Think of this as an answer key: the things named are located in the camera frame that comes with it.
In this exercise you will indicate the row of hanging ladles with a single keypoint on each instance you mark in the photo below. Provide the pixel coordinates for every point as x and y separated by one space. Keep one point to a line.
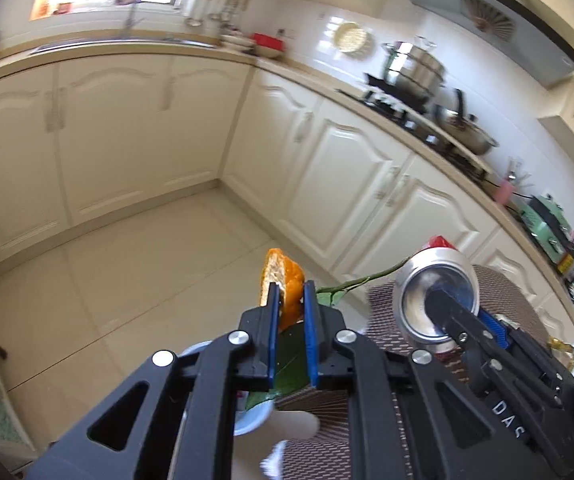
217 5

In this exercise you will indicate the stainless steel steamer pot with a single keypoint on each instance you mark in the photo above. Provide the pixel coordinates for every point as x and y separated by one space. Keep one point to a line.
417 70

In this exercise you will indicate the black gas stove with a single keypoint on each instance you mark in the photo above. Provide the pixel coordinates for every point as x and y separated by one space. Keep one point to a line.
417 127

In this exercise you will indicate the green leaf with stem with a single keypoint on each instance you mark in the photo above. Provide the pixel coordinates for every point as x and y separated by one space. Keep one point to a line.
292 362

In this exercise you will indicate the pink utensil holder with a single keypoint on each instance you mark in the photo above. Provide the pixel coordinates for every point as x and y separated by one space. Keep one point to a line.
504 194

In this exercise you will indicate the green electric cooker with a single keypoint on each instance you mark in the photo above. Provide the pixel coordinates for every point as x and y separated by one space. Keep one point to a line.
547 225

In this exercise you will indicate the grey range hood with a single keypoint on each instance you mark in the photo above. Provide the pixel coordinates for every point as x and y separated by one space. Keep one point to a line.
487 20

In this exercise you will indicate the round white trash bin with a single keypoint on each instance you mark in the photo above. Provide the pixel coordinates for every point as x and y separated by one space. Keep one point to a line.
254 420

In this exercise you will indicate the brown polka dot tablecloth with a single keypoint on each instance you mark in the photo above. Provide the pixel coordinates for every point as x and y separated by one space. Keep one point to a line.
499 285

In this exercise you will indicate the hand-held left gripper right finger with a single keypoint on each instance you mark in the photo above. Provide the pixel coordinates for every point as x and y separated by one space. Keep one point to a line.
310 342

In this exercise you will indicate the cream kitchen base cabinets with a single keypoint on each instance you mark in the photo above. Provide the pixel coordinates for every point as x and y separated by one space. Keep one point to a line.
142 135

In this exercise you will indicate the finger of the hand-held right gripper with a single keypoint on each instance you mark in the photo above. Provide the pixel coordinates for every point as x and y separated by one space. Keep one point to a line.
459 322
497 332

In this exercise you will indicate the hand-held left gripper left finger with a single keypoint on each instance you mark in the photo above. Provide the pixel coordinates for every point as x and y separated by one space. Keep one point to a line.
272 342

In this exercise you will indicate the small curled orange peel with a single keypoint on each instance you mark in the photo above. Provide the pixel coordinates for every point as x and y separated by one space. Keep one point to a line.
291 280

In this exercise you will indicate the red soda can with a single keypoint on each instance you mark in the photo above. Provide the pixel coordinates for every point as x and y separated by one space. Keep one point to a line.
417 295

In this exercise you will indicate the crumpled clear plastic wrapper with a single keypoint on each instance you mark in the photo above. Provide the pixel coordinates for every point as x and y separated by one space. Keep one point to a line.
562 355

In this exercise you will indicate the stack of white bowls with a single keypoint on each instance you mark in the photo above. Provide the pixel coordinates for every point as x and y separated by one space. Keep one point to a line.
237 42

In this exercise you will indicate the cream round colander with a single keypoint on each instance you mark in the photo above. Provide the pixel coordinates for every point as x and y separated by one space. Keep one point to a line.
351 37

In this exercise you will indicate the chrome kitchen faucet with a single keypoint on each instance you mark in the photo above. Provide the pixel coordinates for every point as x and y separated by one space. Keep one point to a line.
129 15

